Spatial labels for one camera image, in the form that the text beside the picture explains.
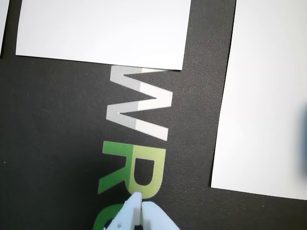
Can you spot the white paper sheet marked HOME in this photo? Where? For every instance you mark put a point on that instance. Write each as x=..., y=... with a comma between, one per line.
x=263, y=95

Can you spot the white paper sheet marked 1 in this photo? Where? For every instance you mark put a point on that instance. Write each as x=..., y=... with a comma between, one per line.
x=96, y=28

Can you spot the white paper sheet marked 2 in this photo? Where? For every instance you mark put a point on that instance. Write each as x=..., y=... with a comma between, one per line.
x=2, y=24

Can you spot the dark grey printed mat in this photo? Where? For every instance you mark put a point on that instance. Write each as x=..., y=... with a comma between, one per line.
x=48, y=119

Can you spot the blue paper box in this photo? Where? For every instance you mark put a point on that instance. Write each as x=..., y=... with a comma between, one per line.
x=304, y=134

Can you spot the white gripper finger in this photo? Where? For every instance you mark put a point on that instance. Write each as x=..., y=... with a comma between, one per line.
x=124, y=215
x=158, y=220

